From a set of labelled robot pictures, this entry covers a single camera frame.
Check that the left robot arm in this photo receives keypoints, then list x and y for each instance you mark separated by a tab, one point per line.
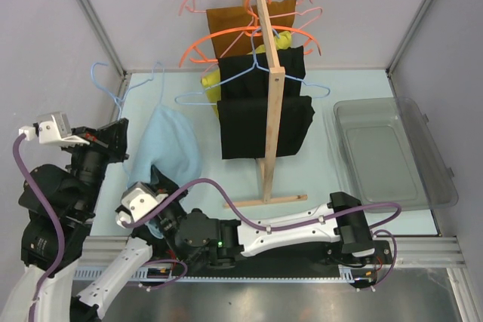
61	203

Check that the white cable duct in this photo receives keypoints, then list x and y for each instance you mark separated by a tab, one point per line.
154	275

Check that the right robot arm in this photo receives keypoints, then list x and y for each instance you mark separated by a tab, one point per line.
221	243

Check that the wooden clothes rack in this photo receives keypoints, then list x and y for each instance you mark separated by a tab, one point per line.
275	99

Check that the front black trousers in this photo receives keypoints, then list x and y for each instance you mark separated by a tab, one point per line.
243	126

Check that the brown trousers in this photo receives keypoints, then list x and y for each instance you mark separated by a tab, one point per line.
237	43

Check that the clear plastic bin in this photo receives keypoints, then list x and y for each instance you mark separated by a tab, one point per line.
390	155

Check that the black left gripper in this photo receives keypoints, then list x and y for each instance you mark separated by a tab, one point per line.
115	133

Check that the light blue wire hanger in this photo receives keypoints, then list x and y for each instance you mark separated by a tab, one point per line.
119	101

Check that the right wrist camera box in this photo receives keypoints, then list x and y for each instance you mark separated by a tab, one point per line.
139	200

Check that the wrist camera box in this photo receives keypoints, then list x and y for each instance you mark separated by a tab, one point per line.
54	130
139	200

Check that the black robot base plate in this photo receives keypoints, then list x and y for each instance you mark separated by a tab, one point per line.
307	255

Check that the black trousers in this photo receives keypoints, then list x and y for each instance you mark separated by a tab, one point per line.
243	79
243	126

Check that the pink wire hanger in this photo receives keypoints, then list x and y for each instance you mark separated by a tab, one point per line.
258	39

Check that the yellow-green trousers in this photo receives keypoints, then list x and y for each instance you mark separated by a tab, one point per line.
282	42

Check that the rear black trousers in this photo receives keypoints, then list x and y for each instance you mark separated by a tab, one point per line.
243	79

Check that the aluminium frame rail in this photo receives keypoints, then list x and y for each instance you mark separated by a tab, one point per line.
102	36

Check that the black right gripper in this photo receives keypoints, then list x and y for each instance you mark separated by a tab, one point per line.
160	182

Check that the light blue trousers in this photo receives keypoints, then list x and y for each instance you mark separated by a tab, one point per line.
169	144

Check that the orange plastic hanger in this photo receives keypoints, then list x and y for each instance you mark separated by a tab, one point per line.
206	47

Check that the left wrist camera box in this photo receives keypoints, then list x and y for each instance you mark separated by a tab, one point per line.
54	130

